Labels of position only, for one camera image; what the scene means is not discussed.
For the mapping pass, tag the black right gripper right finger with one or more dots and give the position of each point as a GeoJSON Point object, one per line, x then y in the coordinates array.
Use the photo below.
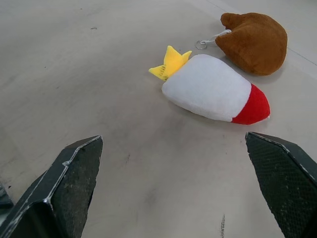
{"type": "Point", "coordinates": [284, 183]}

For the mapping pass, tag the white red plush rocket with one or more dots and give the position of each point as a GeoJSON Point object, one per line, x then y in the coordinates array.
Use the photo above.
{"type": "Point", "coordinates": [210, 88]}

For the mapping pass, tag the brown plush chicken keychain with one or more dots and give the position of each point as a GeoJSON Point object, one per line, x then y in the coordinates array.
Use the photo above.
{"type": "Point", "coordinates": [255, 43]}

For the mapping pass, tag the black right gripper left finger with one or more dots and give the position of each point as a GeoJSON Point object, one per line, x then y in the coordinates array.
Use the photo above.
{"type": "Point", "coordinates": [59, 193]}

